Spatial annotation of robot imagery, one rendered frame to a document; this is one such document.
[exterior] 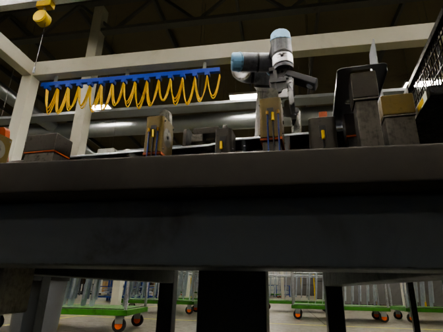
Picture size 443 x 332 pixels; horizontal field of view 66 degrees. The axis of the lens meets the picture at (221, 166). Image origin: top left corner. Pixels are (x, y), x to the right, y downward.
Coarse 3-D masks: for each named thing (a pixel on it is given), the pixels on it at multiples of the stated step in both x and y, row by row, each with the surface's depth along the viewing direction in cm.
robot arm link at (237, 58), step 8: (232, 56) 133; (240, 56) 132; (248, 56) 132; (256, 56) 132; (232, 64) 133; (240, 64) 133; (248, 64) 133; (256, 64) 132; (232, 72) 167; (240, 72) 144; (248, 72) 146; (240, 80) 170; (248, 80) 172
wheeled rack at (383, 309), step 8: (296, 272) 769; (304, 272) 811; (312, 272) 808; (376, 288) 766; (384, 288) 682; (376, 296) 761; (296, 304) 710; (304, 304) 706; (312, 304) 709; (320, 304) 718; (296, 312) 706; (376, 312) 743; (384, 312) 671; (384, 320) 668
